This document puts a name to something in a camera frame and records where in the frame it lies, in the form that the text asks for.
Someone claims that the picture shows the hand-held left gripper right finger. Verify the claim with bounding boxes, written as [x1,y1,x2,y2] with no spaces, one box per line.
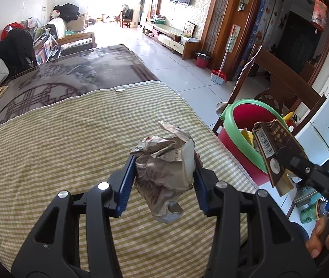
[192,154,318,278]

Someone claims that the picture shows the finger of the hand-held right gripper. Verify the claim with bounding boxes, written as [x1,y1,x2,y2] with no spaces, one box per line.
[277,148,317,180]

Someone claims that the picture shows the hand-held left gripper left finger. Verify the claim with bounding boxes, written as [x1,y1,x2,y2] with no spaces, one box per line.
[11,154,137,278]

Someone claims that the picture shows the dark brown cigarette box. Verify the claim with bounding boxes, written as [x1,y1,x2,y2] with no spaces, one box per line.
[251,119,307,197]

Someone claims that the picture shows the newspaper ball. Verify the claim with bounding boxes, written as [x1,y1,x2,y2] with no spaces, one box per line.
[130,120,196,224]

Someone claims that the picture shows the red bin with green rim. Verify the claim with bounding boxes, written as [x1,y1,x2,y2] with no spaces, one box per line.
[217,98,298,186]

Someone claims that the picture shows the person's right hand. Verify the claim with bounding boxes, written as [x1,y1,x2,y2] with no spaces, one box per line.
[305,214,329,258]

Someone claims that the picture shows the green ceramic jar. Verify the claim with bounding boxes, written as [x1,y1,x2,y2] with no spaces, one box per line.
[299,201,327,225]

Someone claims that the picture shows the green striped cloth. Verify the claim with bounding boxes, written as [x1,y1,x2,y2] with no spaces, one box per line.
[0,80,258,273]

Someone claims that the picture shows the white refrigerator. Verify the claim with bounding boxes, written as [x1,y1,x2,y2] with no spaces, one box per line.
[293,26,329,163]

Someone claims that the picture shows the carved wooden chair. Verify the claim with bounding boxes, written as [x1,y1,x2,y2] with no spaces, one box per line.
[212,45,327,135]

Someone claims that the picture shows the mop with red blue base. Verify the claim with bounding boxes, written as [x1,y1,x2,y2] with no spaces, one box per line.
[210,25,237,84]

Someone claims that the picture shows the dark entrance door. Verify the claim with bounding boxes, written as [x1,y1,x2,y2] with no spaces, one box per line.
[275,10,321,74]

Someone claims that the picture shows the grey patterned tablecloth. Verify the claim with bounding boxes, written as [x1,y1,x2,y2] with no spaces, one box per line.
[0,44,161,131]

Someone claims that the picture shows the small red waste bin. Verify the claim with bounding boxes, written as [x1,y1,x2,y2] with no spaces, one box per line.
[195,52,211,69]

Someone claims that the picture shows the red hanging ornament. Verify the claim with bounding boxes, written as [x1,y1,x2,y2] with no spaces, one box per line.
[311,0,329,32]

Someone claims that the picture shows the wooden television cabinet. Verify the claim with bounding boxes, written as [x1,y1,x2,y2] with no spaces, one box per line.
[143,22,202,60]

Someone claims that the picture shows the wooden sofa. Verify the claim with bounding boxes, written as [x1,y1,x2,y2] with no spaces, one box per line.
[47,17,97,57]

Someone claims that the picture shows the small framed picture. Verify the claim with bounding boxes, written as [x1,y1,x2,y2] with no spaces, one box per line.
[184,21,197,37]

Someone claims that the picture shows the clear rack with pictures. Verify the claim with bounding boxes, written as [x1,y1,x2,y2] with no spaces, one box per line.
[31,25,62,64]

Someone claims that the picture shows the wooden dining chairs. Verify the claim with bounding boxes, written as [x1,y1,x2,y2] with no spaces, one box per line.
[120,10,133,29]

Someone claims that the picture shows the black jacket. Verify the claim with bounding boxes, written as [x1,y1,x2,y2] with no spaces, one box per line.
[0,29,36,77]

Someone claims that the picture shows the black clothes bundle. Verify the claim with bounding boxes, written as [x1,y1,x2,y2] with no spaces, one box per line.
[54,3,79,21]

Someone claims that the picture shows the red bag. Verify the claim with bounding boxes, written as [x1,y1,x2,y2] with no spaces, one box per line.
[2,22,26,39]

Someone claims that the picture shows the white bead string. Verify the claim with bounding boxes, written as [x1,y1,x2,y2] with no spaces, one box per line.
[231,45,262,105]

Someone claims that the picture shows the short wall scroll picture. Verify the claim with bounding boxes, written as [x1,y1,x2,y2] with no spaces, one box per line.
[229,24,241,53]

